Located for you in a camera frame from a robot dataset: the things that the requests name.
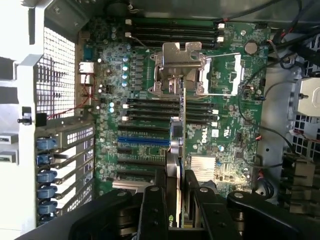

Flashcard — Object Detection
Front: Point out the long black expansion slot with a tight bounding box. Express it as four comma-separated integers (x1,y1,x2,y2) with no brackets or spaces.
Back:
117,125,173,134
116,158,167,166
116,169,156,181

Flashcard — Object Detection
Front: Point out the silver finned chipset heatsink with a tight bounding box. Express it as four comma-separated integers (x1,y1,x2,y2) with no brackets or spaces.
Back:
190,154,217,181

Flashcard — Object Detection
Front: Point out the blue expansion slot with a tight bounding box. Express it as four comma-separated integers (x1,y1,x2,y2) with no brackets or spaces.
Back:
117,136,171,149

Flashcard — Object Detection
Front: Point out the plain silver slot cover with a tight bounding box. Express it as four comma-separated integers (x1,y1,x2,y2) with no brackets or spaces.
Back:
53,174,95,198
53,159,95,179
53,146,95,165

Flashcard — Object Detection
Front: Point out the black RAM slot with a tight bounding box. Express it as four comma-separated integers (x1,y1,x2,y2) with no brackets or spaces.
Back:
128,39,225,49
126,97,216,104
125,17,218,27
122,115,218,127
126,109,220,117
125,25,225,34
125,32,225,41
122,102,216,111

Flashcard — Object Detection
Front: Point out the green Dell motherboard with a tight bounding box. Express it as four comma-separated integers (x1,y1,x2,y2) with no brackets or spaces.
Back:
79,16,273,200

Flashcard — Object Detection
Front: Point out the blue slot retention clip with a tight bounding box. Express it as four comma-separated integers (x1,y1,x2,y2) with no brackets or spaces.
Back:
36,137,59,151
37,200,59,215
36,170,58,184
36,185,59,200
36,152,55,165

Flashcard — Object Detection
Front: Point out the perforated silver slot cover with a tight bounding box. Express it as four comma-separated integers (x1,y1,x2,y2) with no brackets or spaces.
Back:
58,125,95,149

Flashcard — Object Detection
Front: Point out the silver CPU socket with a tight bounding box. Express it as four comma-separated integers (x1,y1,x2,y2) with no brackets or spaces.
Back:
149,53,245,97

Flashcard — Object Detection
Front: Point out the silver metal disk bay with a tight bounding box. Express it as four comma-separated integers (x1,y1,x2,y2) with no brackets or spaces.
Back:
289,74,320,118

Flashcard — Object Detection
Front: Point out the silver socket cover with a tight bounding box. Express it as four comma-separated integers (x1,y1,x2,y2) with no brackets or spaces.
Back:
161,41,204,70

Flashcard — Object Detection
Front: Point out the round coin cell battery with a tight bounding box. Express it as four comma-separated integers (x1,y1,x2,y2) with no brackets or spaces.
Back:
244,41,258,55

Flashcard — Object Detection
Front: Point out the grey metal PC case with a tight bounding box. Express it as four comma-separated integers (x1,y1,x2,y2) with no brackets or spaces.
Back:
0,0,320,240

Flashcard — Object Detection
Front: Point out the thin black looped wire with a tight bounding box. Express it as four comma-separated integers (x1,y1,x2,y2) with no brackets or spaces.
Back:
236,59,294,171

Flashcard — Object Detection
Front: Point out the thin red wire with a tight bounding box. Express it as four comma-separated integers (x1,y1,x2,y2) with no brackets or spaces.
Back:
46,72,97,120

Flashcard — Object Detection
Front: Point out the black cable bundle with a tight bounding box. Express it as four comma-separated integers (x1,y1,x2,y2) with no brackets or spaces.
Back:
214,0,320,68

